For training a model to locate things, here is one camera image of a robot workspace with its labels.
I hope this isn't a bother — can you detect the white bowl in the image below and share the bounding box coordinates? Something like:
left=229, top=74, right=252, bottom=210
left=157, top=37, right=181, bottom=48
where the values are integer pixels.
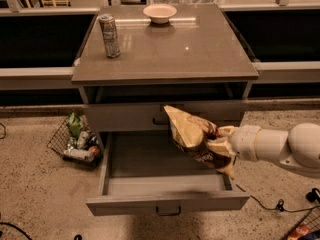
left=143, top=4, right=177, bottom=24

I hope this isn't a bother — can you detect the black cable bottom left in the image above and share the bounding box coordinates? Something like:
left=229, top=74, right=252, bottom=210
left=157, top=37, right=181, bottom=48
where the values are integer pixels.
left=0, top=212, right=34, bottom=240

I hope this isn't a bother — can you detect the open grey middle drawer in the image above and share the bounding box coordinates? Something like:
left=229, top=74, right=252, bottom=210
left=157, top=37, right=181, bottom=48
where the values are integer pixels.
left=87, top=130, right=249, bottom=216

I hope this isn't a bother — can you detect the wire basket bottom right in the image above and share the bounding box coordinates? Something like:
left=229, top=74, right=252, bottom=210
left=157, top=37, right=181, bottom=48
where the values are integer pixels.
left=280, top=206, right=320, bottom=240

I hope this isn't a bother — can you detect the black floor cable right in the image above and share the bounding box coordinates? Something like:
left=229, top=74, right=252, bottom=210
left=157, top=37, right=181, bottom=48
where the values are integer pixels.
left=234, top=183, right=320, bottom=214

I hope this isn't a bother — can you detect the green snack bag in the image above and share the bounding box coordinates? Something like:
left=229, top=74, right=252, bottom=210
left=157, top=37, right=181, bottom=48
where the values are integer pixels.
left=66, top=113, right=83, bottom=138

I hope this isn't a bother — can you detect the white bottle in basket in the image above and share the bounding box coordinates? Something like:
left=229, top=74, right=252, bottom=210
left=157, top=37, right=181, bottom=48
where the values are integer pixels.
left=63, top=148, right=94, bottom=162

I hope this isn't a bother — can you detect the grey drawer cabinet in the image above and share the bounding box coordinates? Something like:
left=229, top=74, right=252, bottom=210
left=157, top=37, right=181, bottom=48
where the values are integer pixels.
left=70, top=3, right=260, bottom=217

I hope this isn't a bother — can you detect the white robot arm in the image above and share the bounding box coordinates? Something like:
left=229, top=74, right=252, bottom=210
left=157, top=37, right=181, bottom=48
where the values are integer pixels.
left=207, top=123, right=320, bottom=178

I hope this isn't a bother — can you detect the silver drink can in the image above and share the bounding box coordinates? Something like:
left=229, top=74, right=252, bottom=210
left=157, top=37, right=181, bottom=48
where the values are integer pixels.
left=98, top=14, right=120, bottom=58

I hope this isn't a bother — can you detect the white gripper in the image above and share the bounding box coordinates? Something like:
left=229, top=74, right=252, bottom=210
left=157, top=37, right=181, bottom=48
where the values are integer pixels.
left=206, top=125, right=261, bottom=162

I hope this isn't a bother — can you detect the closed upper grey drawer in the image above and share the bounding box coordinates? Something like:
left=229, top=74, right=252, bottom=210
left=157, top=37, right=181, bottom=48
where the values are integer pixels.
left=84, top=101, right=245, bottom=132

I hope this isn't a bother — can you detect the black wire basket left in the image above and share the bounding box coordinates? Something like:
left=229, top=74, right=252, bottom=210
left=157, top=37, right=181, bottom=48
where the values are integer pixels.
left=47, top=114, right=102, bottom=167

